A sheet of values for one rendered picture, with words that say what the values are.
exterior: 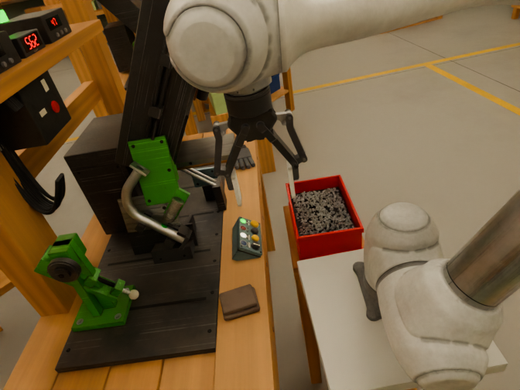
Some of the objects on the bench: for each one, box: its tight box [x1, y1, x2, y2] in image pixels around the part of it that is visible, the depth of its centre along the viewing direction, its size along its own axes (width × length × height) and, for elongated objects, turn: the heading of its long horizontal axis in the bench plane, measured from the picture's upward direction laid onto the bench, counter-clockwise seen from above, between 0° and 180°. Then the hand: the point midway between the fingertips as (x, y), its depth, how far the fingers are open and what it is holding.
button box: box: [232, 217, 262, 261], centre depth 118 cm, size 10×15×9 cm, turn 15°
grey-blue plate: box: [190, 166, 218, 200], centre depth 138 cm, size 10×2×14 cm, turn 105°
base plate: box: [55, 163, 226, 373], centre depth 136 cm, size 42×110×2 cm, turn 15°
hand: (265, 189), depth 70 cm, fingers open, 10 cm apart
